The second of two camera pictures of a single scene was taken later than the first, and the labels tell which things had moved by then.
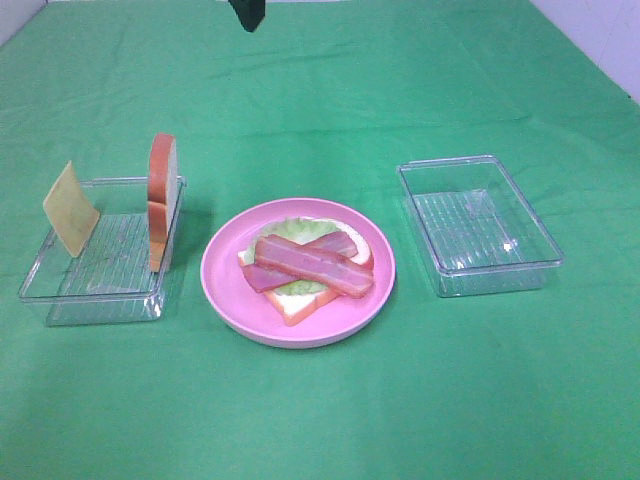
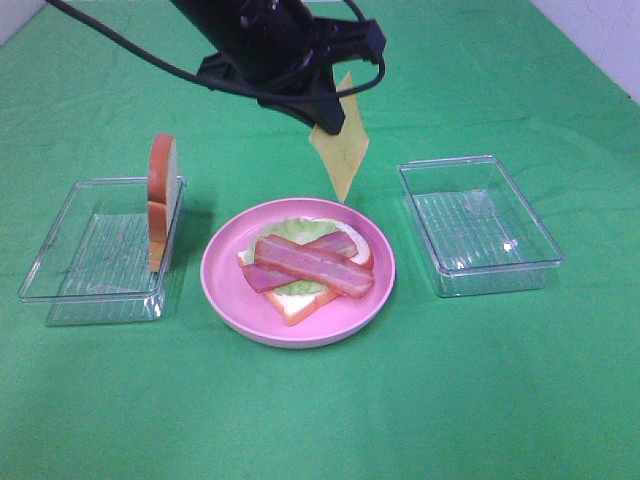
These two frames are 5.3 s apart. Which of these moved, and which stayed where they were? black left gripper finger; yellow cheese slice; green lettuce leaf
Moved: black left gripper finger; yellow cheese slice
Stayed: green lettuce leaf
